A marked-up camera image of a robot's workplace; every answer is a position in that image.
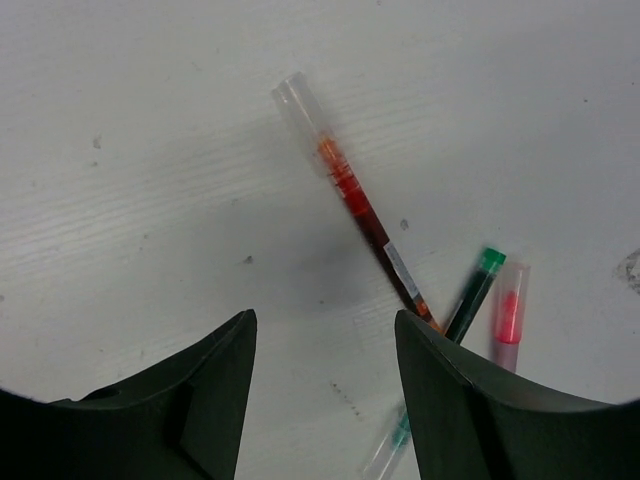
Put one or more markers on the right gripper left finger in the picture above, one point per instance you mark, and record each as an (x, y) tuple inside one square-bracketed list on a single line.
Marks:
[(181, 418)]

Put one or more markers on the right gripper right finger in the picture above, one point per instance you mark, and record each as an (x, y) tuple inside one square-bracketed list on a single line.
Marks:
[(471, 419)]

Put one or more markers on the pink highlighter pen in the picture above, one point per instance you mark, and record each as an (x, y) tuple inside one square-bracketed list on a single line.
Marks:
[(508, 313)]

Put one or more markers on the green pen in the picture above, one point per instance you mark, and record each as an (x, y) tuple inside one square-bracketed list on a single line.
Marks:
[(397, 433)]

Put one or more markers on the red capped pen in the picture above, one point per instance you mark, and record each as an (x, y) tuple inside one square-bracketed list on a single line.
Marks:
[(308, 122)]

